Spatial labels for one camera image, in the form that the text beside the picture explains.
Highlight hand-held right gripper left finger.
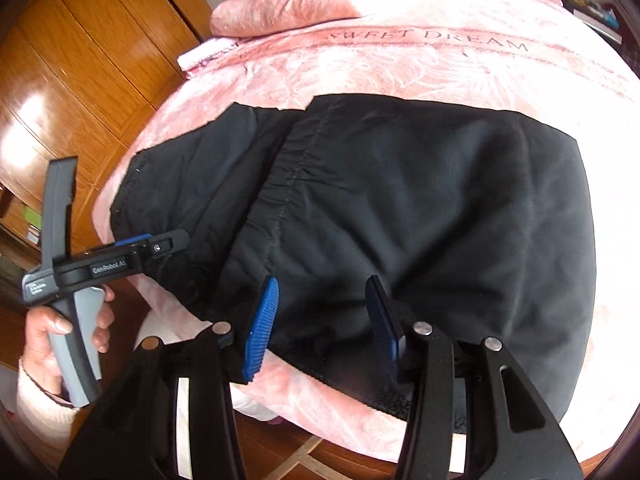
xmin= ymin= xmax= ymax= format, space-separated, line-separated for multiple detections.
xmin=57 ymin=276 xmax=281 ymax=480

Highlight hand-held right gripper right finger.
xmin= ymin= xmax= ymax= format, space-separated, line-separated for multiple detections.
xmin=364 ymin=275 xmax=568 ymax=480

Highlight black quilted pants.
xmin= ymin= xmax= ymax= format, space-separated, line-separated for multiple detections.
xmin=107 ymin=92 xmax=599 ymax=436

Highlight person's left forearm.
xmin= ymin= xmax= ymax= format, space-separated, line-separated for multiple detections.
xmin=15 ymin=357 xmax=83 ymax=441

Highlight person's left hand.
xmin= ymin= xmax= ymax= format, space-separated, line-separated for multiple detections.
xmin=20 ymin=301 xmax=115 ymax=397

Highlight cluttered wooden shelf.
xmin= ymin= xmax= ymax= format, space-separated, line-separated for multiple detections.
xmin=0 ymin=185 xmax=48 ymax=311

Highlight wooden wardrobe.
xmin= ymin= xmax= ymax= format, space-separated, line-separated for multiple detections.
xmin=0 ymin=0 xmax=216 ymax=281

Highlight pink and white towel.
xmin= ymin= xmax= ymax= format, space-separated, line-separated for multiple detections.
xmin=176 ymin=36 xmax=242 ymax=73

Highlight bed with pink blanket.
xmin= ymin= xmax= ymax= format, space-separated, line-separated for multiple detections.
xmin=92 ymin=0 xmax=640 ymax=468

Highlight dark nightstand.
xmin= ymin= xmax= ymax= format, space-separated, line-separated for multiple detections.
xmin=550 ymin=0 xmax=628 ymax=46

